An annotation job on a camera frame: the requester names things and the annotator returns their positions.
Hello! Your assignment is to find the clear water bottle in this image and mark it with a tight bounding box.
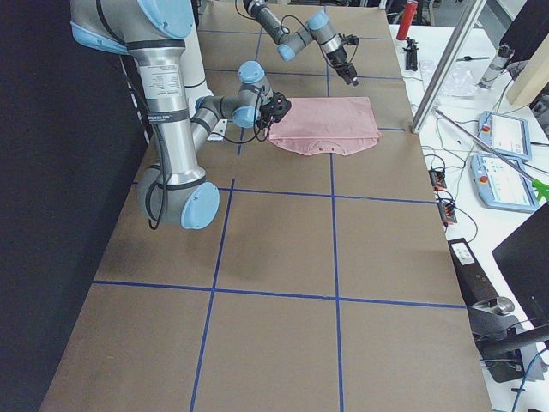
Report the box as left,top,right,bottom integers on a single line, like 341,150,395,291
478,43,515,89

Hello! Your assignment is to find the aluminium frame post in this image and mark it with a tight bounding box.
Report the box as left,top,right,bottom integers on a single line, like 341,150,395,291
411,0,486,134

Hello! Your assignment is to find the black equipment box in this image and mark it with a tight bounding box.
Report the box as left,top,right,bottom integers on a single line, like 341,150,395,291
448,238,498,306

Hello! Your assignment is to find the pink Snoopy t-shirt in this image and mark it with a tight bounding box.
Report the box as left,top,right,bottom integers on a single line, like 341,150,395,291
268,97,382,156

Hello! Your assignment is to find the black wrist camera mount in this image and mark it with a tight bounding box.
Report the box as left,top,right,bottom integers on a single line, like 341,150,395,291
339,33,359,46

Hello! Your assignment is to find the clear plastic bag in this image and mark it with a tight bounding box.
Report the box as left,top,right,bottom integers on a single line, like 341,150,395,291
419,59,477,98

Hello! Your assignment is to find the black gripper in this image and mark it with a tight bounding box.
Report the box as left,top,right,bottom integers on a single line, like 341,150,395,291
328,46,359,87
259,92,292,129

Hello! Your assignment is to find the black folded tripod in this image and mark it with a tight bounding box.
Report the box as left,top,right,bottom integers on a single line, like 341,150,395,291
404,37,419,71

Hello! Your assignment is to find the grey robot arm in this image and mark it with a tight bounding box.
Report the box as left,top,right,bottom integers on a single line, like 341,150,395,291
243,1,359,86
70,1,292,230

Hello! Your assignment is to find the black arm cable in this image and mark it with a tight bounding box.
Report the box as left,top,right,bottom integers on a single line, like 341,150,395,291
144,85,275,231
278,12,359,65

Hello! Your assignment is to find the far blue teach pendant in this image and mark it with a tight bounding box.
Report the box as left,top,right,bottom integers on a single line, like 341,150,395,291
478,111,533,161

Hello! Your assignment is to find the far orange connector block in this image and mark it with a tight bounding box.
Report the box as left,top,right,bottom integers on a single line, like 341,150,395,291
428,167,447,191

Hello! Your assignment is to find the black monitor on stand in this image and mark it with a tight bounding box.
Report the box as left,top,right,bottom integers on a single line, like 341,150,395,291
468,204,548,383

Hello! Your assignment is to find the near blue teach pendant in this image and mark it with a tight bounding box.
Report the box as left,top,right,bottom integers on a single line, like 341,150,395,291
470,153,540,214

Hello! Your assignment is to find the orange connector block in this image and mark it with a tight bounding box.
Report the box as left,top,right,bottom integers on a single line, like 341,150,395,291
428,167,447,191
435,190,457,227

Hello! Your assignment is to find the red bottle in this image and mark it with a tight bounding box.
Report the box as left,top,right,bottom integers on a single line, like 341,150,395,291
395,0,419,41

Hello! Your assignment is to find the near orange connector block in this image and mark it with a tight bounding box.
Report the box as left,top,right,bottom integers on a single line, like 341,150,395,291
435,190,457,227

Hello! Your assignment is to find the metal reacher grabber tool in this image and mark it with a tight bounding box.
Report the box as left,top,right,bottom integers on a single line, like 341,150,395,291
435,107,549,205

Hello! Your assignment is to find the blue teach pendant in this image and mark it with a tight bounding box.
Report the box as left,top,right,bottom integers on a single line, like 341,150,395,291
470,153,540,214
478,111,533,161

